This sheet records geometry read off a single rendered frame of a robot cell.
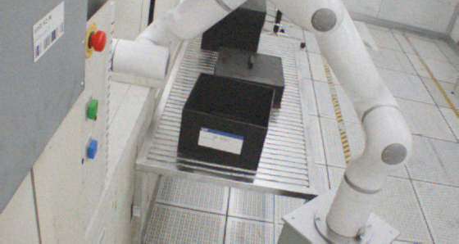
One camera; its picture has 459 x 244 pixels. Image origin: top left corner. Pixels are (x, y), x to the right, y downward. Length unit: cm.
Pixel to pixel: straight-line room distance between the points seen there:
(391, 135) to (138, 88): 93
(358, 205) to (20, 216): 89
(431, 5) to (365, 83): 509
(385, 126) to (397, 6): 494
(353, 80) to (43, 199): 73
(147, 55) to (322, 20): 42
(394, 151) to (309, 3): 42
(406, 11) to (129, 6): 486
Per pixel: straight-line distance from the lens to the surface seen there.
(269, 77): 194
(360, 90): 114
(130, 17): 162
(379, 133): 117
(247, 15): 223
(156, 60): 113
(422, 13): 619
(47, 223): 85
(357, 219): 138
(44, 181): 79
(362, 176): 128
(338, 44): 111
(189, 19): 107
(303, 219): 144
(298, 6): 99
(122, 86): 170
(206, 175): 151
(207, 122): 149
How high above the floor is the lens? 171
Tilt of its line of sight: 32 degrees down
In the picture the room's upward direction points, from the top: 11 degrees clockwise
